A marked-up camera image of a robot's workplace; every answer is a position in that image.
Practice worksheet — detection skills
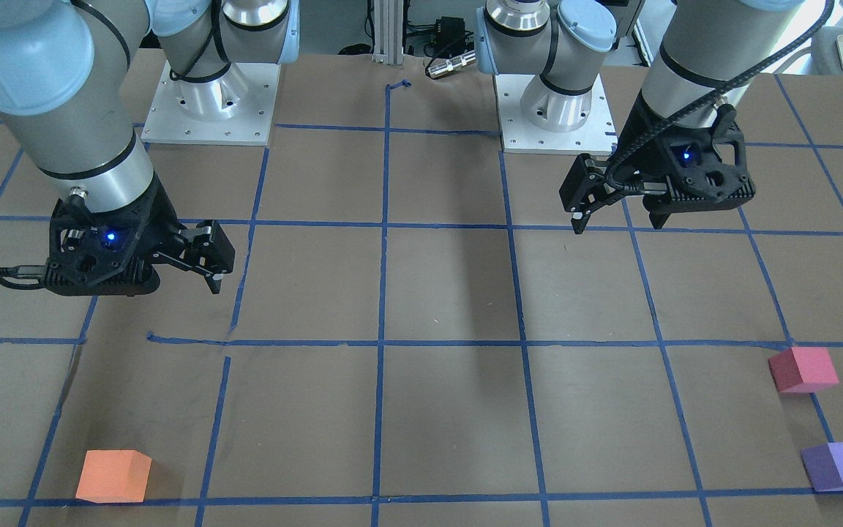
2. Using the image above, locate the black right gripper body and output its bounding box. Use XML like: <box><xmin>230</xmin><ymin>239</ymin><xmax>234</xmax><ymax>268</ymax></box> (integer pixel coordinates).
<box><xmin>44</xmin><ymin>176</ymin><xmax>183</xmax><ymax>296</ymax></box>

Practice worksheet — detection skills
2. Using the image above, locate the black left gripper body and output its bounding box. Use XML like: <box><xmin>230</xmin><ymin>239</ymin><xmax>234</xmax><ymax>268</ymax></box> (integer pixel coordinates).
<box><xmin>615</xmin><ymin>104</ymin><xmax>756</xmax><ymax>214</ymax></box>

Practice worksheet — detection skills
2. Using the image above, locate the orange foam cube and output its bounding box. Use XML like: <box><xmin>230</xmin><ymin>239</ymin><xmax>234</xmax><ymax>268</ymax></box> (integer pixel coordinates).
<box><xmin>75</xmin><ymin>449</ymin><xmax>153</xmax><ymax>504</ymax></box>

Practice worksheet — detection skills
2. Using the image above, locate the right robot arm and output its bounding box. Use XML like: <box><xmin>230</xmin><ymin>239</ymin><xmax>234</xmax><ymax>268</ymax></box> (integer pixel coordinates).
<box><xmin>0</xmin><ymin>1</ymin><xmax>300</xmax><ymax>296</ymax></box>

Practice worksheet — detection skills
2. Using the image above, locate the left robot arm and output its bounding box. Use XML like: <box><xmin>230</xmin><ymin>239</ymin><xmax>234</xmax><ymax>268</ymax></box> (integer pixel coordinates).
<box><xmin>474</xmin><ymin>1</ymin><xmax>834</xmax><ymax>234</ymax></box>

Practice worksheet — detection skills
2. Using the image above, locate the pink foam cube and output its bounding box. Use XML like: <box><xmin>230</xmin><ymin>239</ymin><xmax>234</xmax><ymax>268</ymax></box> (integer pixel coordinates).
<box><xmin>768</xmin><ymin>346</ymin><xmax>840</xmax><ymax>393</ymax></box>

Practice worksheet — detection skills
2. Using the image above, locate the purple foam cube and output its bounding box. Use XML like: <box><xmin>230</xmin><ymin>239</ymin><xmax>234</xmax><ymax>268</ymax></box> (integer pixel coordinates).
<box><xmin>800</xmin><ymin>441</ymin><xmax>843</xmax><ymax>493</ymax></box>

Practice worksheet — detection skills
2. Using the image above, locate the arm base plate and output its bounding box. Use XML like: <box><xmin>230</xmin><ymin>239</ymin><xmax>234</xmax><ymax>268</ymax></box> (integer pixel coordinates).
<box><xmin>141</xmin><ymin>63</ymin><xmax>282</xmax><ymax>146</ymax></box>
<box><xmin>495</xmin><ymin>75</ymin><xmax>618</xmax><ymax>159</ymax></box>

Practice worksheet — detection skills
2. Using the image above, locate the silver cable connector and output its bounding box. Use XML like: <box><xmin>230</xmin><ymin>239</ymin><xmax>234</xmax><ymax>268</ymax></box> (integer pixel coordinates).
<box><xmin>425</xmin><ymin>50</ymin><xmax>477</xmax><ymax>80</ymax></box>

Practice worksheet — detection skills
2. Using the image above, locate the aluminium frame post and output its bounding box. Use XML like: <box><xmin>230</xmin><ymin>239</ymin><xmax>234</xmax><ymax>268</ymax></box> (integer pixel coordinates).
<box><xmin>372</xmin><ymin>0</ymin><xmax>405</xmax><ymax>66</ymax></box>

